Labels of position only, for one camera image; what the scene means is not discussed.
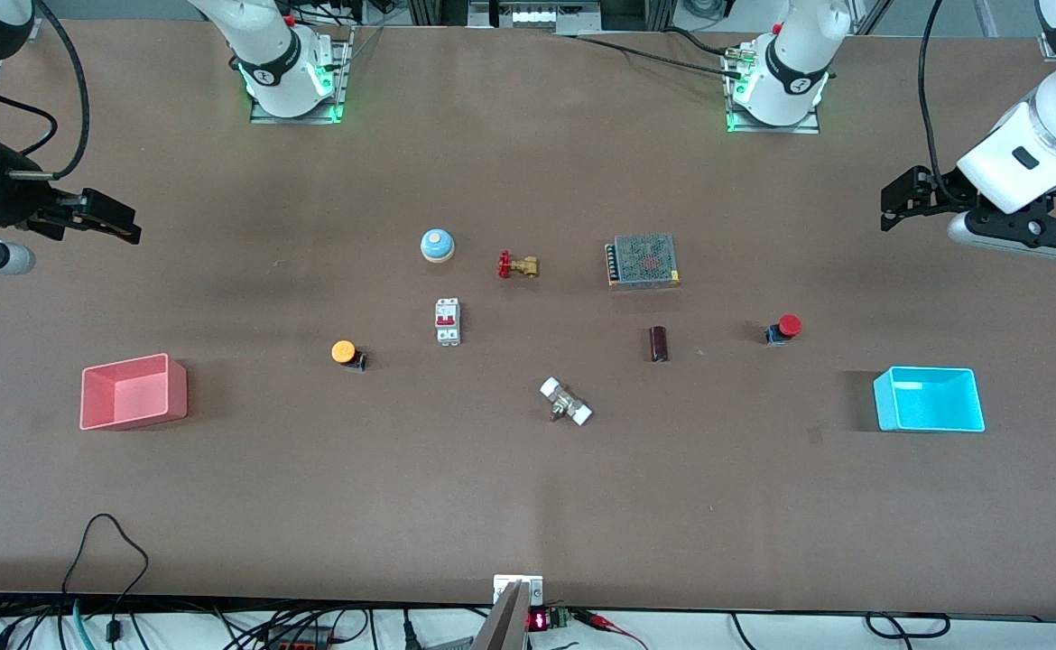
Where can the dark brown cylinder capacitor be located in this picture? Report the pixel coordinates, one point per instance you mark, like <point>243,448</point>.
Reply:
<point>659,343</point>

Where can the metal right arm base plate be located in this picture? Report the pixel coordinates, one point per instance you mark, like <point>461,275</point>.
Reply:
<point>337,77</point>

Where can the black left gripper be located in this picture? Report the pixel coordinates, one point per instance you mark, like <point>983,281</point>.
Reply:
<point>927,190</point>

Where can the blue round call bell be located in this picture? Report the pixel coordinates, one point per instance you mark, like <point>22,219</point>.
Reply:
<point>437,245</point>

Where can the yellow push button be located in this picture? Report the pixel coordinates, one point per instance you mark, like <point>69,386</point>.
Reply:
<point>345,352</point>

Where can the cyan plastic box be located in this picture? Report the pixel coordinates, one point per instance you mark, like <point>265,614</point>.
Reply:
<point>930,402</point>

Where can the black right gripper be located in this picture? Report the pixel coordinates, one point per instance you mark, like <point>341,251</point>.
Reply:
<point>15,200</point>

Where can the red push button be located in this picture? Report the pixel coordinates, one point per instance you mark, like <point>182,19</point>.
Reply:
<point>787,327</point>

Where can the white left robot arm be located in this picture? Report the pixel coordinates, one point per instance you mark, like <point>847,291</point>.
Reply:
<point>794,72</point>

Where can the metal mesh power supply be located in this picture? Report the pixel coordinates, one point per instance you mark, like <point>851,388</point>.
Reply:
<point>643,260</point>

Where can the white circuit breaker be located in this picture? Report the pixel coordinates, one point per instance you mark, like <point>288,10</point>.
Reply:
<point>448,321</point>

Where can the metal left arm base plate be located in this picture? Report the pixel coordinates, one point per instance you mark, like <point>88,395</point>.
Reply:
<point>808,125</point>

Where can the white-ended metal pipe fitting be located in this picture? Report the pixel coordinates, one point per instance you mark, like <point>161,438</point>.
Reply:
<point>566,402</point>

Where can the grey camera mount bar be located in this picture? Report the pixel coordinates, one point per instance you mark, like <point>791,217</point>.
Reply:
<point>503,623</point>

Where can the red digit display module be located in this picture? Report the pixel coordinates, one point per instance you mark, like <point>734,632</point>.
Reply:
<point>548,620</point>

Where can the metal table edge bracket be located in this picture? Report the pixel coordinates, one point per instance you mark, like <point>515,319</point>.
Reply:
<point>503,587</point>

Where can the pink plastic box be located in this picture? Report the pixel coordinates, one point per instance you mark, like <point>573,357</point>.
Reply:
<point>131,393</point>

